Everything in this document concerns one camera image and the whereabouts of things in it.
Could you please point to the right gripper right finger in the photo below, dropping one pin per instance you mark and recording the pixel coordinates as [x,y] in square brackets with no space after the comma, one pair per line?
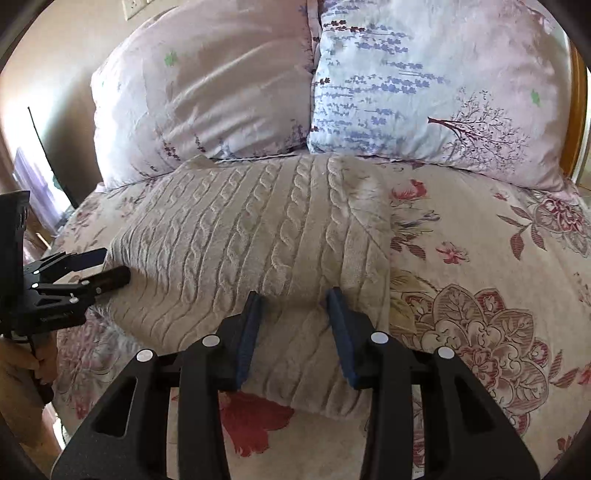
[466,434]

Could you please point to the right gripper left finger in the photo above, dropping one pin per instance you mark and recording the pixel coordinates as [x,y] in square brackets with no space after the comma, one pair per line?
[159,398]

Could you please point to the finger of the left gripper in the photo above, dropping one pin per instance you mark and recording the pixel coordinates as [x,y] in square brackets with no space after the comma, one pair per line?
[104,282]
[82,261]

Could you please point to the beige cable knit sweater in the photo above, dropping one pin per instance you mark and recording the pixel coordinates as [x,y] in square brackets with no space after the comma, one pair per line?
[290,229]

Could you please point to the person's left hand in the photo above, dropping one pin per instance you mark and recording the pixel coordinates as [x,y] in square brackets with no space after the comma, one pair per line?
[27,373]

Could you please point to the floral bed quilt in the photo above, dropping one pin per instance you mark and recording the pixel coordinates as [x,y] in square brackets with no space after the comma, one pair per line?
[497,273]

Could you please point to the pale pink floral pillow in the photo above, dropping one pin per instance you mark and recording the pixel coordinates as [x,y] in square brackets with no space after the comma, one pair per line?
[223,79]

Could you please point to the wooden headboard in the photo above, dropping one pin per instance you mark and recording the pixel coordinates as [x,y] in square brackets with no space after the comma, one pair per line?
[576,151]

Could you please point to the white blue floral pillow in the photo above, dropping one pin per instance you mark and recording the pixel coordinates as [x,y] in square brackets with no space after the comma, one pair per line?
[481,86]

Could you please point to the wall socket plate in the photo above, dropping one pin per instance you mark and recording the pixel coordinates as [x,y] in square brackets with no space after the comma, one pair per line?
[131,8]

